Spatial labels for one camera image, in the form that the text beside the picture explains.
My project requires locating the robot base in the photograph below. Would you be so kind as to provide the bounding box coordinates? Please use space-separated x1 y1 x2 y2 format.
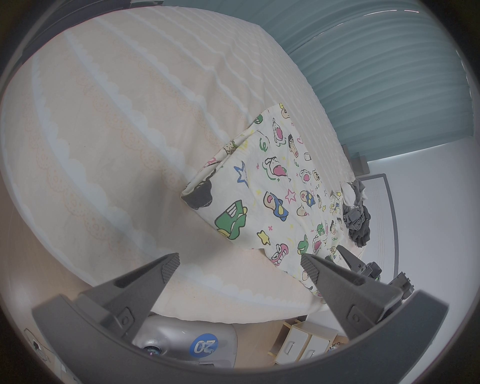
131 313 239 370

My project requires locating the pile of clothes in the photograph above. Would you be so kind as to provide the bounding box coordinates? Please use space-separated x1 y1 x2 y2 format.
339 178 372 248

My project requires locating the grey bedside table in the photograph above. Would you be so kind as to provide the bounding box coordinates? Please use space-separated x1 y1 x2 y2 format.
347 152 370 175

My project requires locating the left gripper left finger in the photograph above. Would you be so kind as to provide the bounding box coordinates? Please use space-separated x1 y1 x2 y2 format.
79 252 181 341

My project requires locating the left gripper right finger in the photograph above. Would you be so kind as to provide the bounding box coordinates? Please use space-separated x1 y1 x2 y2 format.
300 254 403 341

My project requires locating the white printed pyjama top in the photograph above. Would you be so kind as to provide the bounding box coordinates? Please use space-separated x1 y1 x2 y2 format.
181 103 347 302

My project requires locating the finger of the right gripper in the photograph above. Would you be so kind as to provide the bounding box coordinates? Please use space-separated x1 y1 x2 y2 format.
336 245 364 272

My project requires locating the bed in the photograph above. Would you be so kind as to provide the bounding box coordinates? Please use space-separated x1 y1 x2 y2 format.
0 0 399 325

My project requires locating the blue-green curtain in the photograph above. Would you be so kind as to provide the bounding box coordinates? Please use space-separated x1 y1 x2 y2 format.
165 0 424 53
289 11 474 158

